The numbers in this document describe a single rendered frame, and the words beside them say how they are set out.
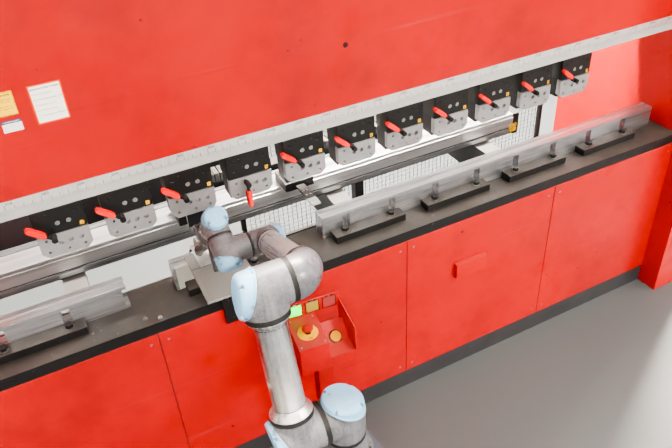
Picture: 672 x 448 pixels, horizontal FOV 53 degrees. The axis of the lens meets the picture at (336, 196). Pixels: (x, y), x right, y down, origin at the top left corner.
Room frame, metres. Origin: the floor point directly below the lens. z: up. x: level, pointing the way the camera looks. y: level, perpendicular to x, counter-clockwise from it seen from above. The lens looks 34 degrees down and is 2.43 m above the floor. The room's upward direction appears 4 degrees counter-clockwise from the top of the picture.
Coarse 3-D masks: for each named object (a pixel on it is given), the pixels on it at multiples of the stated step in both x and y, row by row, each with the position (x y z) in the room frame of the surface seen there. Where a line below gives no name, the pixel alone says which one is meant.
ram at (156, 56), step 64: (0, 0) 1.65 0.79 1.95; (64, 0) 1.71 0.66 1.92; (128, 0) 1.78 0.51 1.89; (192, 0) 1.85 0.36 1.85; (256, 0) 1.93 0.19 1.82; (320, 0) 2.01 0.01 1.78; (384, 0) 2.11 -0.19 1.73; (448, 0) 2.21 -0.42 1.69; (512, 0) 2.33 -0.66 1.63; (576, 0) 2.46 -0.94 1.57; (640, 0) 2.60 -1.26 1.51; (0, 64) 1.63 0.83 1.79; (64, 64) 1.70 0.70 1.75; (128, 64) 1.76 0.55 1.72; (192, 64) 1.84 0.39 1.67; (256, 64) 1.92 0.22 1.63; (320, 64) 2.01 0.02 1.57; (384, 64) 2.11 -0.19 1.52; (448, 64) 2.22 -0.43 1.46; (0, 128) 1.61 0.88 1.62; (64, 128) 1.67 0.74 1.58; (128, 128) 1.75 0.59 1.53; (192, 128) 1.82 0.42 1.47; (256, 128) 1.91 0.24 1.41; (320, 128) 2.00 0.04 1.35; (0, 192) 1.59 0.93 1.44
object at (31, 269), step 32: (480, 128) 2.62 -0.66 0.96; (512, 128) 2.70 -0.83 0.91; (384, 160) 2.41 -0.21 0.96; (416, 160) 2.48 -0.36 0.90; (224, 192) 2.20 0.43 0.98; (288, 192) 2.22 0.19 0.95; (320, 192) 2.29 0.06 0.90; (96, 224) 2.04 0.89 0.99; (160, 224) 2.01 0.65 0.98; (0, 256) 1.88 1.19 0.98; (32, 256) 1.87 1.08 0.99; (64, 256) 1.87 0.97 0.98; (96, 256) 1.91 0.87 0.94; (128, 256) 1.95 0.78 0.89; (0, 288) 1.77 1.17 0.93; (32, 288) 1.82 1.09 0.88
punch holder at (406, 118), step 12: (408, 108) 2.14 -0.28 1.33; (420, 108) 2.17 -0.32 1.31; (384, 120) 2.12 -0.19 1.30; (396, 120) 2.12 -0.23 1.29; (408, 120) 2.14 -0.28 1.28; (384, 132) 2.13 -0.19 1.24; (396, 132) 2.12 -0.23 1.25; (408, 132) 2.14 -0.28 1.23; (420, 132) 2.16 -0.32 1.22; (384, 144) 2.13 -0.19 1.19; (396, 144) 2.12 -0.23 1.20; (408, 144) 2.14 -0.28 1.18
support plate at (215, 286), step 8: (184, 256) 1.80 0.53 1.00; (192, 256) 1.79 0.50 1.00; (192, 264) 1.75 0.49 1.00; (248, 264) 1.73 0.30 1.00; (192, 272) 1.71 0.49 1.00; (200, 272) 1.71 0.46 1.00; (208, 272) 1.70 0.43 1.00; (216, 272) 1.70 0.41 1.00; (232, 272) 1.70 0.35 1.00; (200, 280) 1.67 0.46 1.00; (208, 280) 1.66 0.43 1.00; (216, 280) 1.66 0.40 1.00; (224, 280) 1.66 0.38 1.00; (200, 288) 1.63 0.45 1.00; (208, 288) 1.62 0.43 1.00; (216, 288) 1.62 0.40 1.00; (224, 288) 1.62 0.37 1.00; (208, 296) 1.59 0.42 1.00; (216, 296) 1.58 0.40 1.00; (224, 296) 1.58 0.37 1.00; (208, 304) 1.56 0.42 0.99
